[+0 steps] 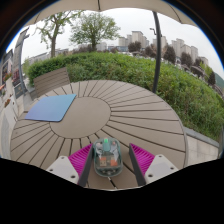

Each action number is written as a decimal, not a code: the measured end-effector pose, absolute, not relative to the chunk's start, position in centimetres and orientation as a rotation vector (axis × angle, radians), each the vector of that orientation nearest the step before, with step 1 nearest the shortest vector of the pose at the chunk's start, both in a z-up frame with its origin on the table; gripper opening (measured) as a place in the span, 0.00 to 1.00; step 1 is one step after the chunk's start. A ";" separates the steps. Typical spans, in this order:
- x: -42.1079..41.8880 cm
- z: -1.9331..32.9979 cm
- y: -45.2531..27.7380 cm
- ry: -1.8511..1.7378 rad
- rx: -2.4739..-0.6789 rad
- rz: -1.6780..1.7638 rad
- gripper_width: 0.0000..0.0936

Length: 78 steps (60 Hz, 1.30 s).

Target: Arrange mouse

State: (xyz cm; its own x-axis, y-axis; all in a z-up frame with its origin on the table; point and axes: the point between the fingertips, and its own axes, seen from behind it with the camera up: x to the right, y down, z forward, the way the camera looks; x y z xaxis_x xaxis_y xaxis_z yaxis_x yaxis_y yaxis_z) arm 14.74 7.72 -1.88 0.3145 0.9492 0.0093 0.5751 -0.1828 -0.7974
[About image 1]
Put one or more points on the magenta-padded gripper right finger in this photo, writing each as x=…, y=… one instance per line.
x=143, y=160

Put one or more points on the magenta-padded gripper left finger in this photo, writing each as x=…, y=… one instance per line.
x=80, y=161

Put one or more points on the transparent computer mouse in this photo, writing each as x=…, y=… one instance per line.
x=107, y=161

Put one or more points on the blue mouse pad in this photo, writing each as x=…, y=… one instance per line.
x=51, y=107

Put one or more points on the green hedge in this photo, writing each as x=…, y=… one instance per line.
x=126, y=70

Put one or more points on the dark umbrella pole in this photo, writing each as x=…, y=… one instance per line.
x=157, y=53

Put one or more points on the tall grey sign pillar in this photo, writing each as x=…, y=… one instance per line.
x=18, y=63

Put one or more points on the group of apartment buildings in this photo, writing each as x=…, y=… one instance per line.
x=136, y=37

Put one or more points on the thin-crowned tree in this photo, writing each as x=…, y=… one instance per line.
x=52, y=40

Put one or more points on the full green tree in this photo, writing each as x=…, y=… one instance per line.
x=94, y=28

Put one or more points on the beige patio umbrella canopy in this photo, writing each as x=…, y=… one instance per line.
x=110, y=4

